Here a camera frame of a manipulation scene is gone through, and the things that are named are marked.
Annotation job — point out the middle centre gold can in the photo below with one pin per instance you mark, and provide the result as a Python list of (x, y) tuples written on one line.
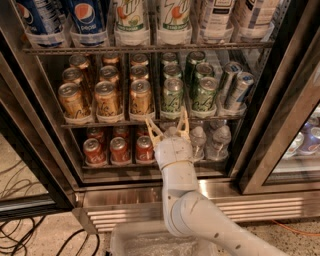
[(109, 73)]

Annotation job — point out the front right red can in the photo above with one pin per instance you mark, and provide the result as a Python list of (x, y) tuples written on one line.
[(144, 148)]

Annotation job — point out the middle dark green can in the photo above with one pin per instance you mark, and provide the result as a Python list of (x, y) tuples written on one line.
[(202, 70)]

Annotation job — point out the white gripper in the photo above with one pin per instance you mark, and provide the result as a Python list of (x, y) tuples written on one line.
[(173, 150)]

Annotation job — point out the back left red can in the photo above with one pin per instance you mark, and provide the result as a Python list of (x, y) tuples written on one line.
[(97, 133)]

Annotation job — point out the left white label bottle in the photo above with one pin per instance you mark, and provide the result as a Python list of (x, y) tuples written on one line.
[(215, 14)]

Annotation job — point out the left clear water bottle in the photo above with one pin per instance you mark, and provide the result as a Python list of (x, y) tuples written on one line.
[(170, 132)]

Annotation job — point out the back silver blue can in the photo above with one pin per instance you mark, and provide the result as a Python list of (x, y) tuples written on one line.
[(230, 70)]

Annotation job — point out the back middle red can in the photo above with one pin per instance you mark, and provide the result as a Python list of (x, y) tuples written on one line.
[(121, 131)]

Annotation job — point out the front silver blue can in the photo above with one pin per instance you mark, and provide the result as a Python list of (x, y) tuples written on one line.
[(240, 89)]

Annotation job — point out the front left red can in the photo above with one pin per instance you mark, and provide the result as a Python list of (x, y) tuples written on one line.
[(93, 151)]

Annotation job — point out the front right gold can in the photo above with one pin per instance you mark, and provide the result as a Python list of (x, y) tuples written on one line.
[(141, 97)]

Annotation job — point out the back right red can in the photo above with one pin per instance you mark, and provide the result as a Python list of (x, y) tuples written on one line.
[(142, 130)]

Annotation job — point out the back left gold can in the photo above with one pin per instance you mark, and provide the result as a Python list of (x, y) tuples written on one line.
[(81, 62)]

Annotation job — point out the front dark green can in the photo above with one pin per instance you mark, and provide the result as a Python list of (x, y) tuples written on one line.
[(204, 94)]

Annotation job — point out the back right gold can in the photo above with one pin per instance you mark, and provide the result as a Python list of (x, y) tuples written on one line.
[(139, 59)]

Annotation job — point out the front middle gold can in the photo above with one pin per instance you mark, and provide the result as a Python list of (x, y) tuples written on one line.
[(107, 98)]

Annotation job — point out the front left gold can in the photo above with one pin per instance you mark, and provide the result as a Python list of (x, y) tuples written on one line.
[(72, 100)]

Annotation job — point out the dark green can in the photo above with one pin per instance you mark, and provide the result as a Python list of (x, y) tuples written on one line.
[(193, 58), (202, 70), (204, 94)]

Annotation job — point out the front middle red can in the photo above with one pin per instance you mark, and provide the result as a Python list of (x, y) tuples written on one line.
[(119, 149)]

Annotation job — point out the back centre gold can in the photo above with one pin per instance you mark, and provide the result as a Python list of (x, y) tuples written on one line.
[(110, 59)]

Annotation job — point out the gold can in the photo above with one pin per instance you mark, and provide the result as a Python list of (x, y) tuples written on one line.
[(109, 73), (110, 59), (75, 75), (141, 97), (107, 98), (139, 72), (72, 100), (81, 62), (139, 59)]

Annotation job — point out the purple can behind glass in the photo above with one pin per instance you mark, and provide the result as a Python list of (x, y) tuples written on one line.
[(311, 142)]

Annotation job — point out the bottom wire shelf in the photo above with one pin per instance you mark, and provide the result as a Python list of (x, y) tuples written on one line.
[(203, 163)]

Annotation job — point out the middle clear water bottle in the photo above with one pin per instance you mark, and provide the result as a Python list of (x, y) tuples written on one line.
[(198, 141)]

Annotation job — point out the middle left gold can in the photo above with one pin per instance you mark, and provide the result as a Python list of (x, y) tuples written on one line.
[(75, 75)]

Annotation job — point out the top wire shelf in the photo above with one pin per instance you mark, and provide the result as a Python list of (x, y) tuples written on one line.
[(143, 49)]

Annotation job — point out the right Pepsi bottle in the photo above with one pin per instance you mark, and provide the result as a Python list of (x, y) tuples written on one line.
[(87, 16)]

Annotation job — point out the back dark green can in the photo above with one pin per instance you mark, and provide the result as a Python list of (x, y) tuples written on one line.
[(193, 58)]

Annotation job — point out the left 7up bottle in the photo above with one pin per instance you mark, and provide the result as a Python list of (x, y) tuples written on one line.
[(130, 15)]

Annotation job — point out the clear water bottle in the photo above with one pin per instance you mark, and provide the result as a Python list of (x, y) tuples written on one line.
[(170, 132), (217, 146), (198, 141)]

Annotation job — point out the silver blue can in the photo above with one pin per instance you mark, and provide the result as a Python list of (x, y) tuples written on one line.
[(240, 89), (230, 70)]

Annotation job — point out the clear plastic bin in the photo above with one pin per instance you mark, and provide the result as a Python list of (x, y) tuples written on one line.
[(151, 238)]

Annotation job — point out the right 7up bottle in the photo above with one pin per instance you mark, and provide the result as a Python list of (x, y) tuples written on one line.
[(174, 14)]

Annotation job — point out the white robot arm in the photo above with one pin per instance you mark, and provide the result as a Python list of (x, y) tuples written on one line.
[(186, 211)]

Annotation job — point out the wire shelf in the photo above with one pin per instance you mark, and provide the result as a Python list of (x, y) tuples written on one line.
[(94, 122), (203, 163), (143, 49)]

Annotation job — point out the steel fridge base grille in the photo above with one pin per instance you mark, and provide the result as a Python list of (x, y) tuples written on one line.
[(100, 209)]

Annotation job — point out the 7up bottle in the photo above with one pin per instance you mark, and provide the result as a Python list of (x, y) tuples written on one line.
[(174, 14), (130, 15)]

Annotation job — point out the middle right gold can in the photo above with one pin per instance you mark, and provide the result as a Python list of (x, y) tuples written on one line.
[(139, 72)]

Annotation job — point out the red can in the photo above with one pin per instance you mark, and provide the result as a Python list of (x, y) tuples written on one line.
[(142, 130), (97, 133), (121, 131), (119, 149), (144, 148), (93, 151)]

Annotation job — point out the middle wire shelf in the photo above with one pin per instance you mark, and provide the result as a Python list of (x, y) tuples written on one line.
[(94, 122)]

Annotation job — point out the right fridge glass door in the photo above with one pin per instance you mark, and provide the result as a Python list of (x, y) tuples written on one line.
[(268, 170)]

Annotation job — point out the light green can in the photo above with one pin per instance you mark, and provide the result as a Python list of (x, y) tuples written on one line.
[(172, 95), (172, 71), (169, 58)]

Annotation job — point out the right clear water bottle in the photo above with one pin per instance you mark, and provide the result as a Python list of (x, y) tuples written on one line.
[(217, 146)]

